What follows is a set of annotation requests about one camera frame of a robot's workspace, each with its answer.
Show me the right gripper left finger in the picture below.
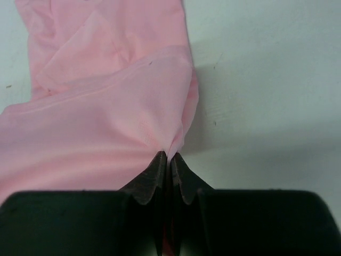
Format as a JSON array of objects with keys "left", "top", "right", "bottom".
[{"left": 1, "top": 151, "right": 167, "bottom": 255}]

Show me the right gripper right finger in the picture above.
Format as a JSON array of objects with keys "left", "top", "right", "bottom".
[{"left": 170, "top": 154, "right": 340, "bottom": 255}]

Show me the pink t-shirt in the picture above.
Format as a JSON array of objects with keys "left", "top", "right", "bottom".
[{"left": 1, "top": 1, "right": 199, "bottom": 201}]

